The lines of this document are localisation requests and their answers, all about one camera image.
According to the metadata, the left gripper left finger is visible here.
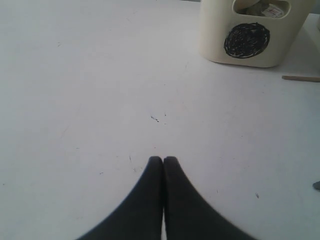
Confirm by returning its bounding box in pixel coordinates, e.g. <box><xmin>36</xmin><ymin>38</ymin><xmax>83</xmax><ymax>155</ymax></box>
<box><xmin>79</xmin><ymin>156</ymin><xmax>163</xmax><ymax>240</ymax></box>

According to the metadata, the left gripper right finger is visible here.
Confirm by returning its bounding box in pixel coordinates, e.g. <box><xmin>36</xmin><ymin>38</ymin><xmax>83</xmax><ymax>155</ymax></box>
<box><xmin>162</xmin><ymin>156</ymin><xmax>254</xmax><ymax>240</ymax></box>

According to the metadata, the rear wooden chopstick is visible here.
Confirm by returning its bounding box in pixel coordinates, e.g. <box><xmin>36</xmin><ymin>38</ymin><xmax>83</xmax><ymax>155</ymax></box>
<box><xmin>281</xmin><ymin>75</ymin><xmax>320</xmax><ymax>83</ymax></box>

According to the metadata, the cream bin with circle mark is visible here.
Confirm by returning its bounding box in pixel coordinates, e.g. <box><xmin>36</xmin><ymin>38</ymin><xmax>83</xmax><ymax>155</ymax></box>
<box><xmin>199</xmin><ymin>0</ymin><xmax>315</xmax><ymax>68</ymax></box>

